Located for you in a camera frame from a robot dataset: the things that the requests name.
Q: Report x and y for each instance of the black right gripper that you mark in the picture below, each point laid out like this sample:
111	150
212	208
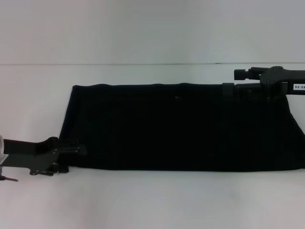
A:
283	80

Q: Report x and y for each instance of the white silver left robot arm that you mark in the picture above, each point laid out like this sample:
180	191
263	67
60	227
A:
1	149

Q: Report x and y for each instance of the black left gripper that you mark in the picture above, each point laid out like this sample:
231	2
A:
35	155

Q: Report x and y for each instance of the black shirt with white print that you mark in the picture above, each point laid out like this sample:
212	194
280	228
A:
178	126

